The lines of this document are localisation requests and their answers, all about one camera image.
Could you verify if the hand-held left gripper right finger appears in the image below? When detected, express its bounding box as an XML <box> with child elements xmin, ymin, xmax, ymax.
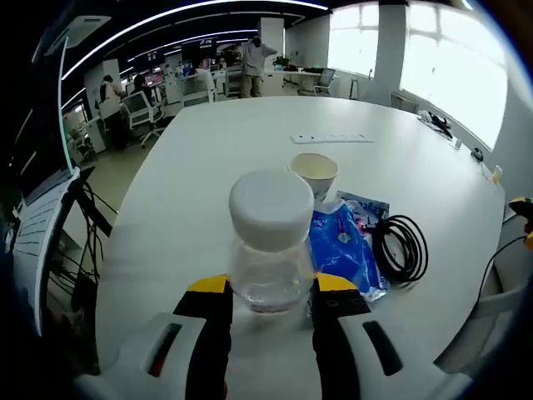
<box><xmin>311</xmin><ymin>273</ymin><xmax>472</xmax><ymax>400</ymax></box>

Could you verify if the clear bottle white cap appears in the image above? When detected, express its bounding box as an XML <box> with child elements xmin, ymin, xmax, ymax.
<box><xmin>227</xmin><ymin>167</ymin><xmax>316</xmax><ymax>314</ymax></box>

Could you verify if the thin black cable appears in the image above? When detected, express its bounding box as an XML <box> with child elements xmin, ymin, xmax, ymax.
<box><xmin>478</xmin><ymin>232</ymin><xmax>533</xmax><ymax>303</ymax></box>

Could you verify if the ceiling air vent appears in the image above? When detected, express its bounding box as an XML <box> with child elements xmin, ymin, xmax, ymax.
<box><xmin>44</xmin><ymin>15</ymin><xmax>112</xmax><ymax>58</ymax></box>

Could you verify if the grey office chair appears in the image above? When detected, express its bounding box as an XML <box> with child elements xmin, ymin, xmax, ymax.
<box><xmin>313</xmin><ymin>67</ymin><xmax>337</xmax><ymax>97</ymax></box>

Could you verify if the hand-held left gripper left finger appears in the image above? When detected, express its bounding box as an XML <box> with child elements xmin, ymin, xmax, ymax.
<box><xmin>73</xmin><ymin>272</ymin><xmax>234</xmax><ymax>400</ymax></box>

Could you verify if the blue plastic packet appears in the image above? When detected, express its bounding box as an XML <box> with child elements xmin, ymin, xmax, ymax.
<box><xmin>306</xmin><ymin>198</ymin><xmax>391</xmax><ymax>320</ymax></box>

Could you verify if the long ceiling light strip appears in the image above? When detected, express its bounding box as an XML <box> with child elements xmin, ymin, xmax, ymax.
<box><xmin>61</xmin><ymin>0</ymin><xmax>331</xmax><ymax>81</ymax></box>

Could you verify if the white power strip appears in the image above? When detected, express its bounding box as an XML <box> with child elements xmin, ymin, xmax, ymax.
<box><xmin>290</xmin><ymin>132</ymin><xmax>376</xmax><ymax>145</ymax></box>

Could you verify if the clear packet blue print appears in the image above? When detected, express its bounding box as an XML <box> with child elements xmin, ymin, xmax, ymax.
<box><xmin>335</xmin><ymin>190</ymin><xmax>391</xmax><ymax>228</ymax></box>

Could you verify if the white office chair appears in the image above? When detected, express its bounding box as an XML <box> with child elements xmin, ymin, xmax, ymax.
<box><xmin>122</xmin><ymin>90</ymin><xmax>167</xmax><ymax>148</ymax></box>

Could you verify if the dark cable bundle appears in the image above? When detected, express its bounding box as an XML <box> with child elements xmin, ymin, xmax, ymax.
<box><xmin>417</xmin><ymin>108</ymin><xmax>456</xmax><ymax>142</ymax></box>

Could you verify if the white paper cup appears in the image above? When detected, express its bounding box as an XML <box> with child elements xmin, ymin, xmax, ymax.
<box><xmin>286</xmin><ymin>152</ymin><xmax>340</xmax><ymax>206</ymax></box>

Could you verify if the dark monitor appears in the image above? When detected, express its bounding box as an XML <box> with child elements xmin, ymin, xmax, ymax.
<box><xmin>16</xmin><ymin>35</ymin><xmax>81</xmax><ymax>197</ymax></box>

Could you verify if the white table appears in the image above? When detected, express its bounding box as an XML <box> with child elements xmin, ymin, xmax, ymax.
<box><xmin>94</xmin><ymin>95</ymin><xmax>517</xmax><ymax>388</ymax></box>

